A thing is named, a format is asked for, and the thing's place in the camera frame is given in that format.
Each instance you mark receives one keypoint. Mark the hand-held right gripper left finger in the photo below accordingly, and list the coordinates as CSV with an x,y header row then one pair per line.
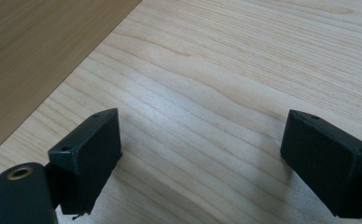
x,y
89,155

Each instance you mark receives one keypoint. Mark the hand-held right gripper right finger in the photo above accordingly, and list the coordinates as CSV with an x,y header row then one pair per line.
x,y
328,168

